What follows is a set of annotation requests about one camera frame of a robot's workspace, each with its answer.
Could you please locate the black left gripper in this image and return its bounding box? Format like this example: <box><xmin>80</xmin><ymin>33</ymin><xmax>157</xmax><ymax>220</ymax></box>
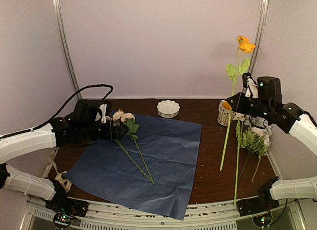
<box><xmin>79</xmin><ymin>119</ymin><xmax>129</xmax><ymax>140</ymax></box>

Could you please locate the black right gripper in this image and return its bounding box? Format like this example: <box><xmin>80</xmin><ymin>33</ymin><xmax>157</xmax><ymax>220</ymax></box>
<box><xmin>227</xmin><ymin>92</ymin><xmax>272</xmax><ymax>120</ymax></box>

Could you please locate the pink rose stem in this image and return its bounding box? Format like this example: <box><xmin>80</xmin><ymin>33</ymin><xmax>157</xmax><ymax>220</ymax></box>
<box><xmin>106</xmin><ymin>109</ymin><xmax>155</xmax><ymax>185</ymax></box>
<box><xmin>120</xmin><ymin>113</ymin><xmax>155</xmax><ymax>185</ymax></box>

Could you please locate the white flower stem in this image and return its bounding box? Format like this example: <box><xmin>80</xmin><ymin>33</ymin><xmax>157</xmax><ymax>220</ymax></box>
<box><xmin>234</xmin><ymin>115</ymin><xmax>244</xmax><ymax>204</ymax></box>

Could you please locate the blue hydrangea flower bunch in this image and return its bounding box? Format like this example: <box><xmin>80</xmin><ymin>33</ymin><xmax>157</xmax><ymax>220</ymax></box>
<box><xmin>234</xmin><ymin>113</ymin><xmax>272</xmax><ymax>180</ymax></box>

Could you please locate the blue wrapping paper sheet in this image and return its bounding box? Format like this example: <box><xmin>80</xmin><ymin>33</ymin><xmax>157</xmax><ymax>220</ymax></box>
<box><xmin>65</xmin><ymin>115</ymin><xmax>202</xmax><ymax>220</ymax></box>

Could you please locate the orange flower stem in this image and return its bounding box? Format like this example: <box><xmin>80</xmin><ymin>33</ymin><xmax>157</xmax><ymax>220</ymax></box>
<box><xmin>220</xmin><ymin>35</ymin><xmax>256</xmax><ymax>171</ymax></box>

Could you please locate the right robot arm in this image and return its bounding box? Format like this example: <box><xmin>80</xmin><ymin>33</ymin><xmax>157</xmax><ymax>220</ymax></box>
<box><xmin>227</xmin><ymin>73</ymin><xmax>317</xmax><ymax>211</ymax></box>

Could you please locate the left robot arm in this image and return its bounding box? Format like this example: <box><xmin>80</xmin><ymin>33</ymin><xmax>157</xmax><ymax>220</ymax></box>
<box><xmin>0</xmin><ymin>99</ymin><xmax>128</xmax><ymax>212</ymax></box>

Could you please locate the floral ceramic mug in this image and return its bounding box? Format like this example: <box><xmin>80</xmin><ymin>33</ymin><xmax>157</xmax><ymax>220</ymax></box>
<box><xmin>217</xmin><ymin>100</ymin><xmax>232</xmax><ymax>126</ymax></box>

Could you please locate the white fluted ceramic dish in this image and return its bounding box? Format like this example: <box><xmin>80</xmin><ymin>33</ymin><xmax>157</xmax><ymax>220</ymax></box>
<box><xmin>157</xmin><ymin>100</ymin><xmax>180</xmax><ymax>119</ymax></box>

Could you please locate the cream ribbon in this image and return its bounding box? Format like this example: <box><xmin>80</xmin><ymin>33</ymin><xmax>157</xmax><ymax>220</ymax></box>
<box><xmin>42</xmin><ymin>148</ymin><xmax>72</xmax><ymax>193</ymax></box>

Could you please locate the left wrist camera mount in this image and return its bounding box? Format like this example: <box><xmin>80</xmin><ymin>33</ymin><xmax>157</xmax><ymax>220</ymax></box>
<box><xmin>99</xmin><ymin>103</ymin><xmax>112</xmax><ymax>123</ymax></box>

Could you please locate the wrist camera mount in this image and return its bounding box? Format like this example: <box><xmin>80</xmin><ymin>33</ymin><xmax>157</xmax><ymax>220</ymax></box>
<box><xmin>242</xmin><ymin>72</ymin><xmax>258</xmax><ymax>98</ymax></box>
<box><xmin>99</xmin><ymin>103</ymin><xmax>112</xmax><ymax>123</ymax></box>

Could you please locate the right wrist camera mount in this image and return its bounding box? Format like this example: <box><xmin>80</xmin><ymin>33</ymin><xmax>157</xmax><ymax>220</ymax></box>
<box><xmin>242</xmin><ymin>72</ymin><xmax>258</xmax><ymax>98</ymax></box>

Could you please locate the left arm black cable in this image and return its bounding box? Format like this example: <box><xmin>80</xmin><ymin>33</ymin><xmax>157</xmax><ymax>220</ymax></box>
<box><xmin>29</xmin><ymin>84</ymin><xmax>114</xmax><ymax>131</ymax></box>

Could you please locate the front aluminium rail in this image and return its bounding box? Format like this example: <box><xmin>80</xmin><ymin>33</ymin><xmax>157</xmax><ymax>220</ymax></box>
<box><xmin>21</xmin><ymin>190</ymin><xmax>304</xmax><ymax>230</ymax></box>

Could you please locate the left aluminium corner post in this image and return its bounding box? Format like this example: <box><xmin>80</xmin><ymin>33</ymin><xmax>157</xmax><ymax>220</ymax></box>
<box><xmin>53</xmin><ymin>0</ymin><xmax>79</xmax><ymax>91</ymax></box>

